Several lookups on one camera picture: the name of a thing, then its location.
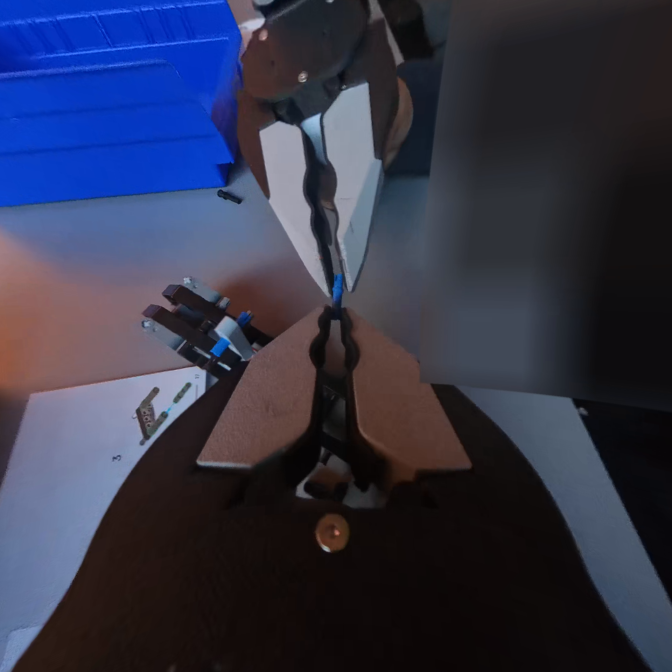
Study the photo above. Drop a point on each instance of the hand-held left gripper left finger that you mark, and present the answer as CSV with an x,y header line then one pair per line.
x,y
267,414

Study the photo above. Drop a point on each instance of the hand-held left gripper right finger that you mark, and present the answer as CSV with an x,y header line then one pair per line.
x,y
404,420

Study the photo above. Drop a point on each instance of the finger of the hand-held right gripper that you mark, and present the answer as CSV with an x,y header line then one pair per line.
x,y
351,141
286,173

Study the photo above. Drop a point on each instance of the black grey lego assembly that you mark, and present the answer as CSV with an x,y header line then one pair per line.
x,y
194,320

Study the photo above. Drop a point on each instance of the blue lego pin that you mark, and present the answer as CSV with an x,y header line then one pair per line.
x,y
337,291

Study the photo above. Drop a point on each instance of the long black lego pin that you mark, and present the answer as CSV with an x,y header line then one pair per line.
x,y
229,196

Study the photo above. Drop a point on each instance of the lego instruction booklet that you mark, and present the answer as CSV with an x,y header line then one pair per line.
x,y
78,446

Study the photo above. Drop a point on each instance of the blue plastic bin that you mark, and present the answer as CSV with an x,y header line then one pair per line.
x,y
105,105

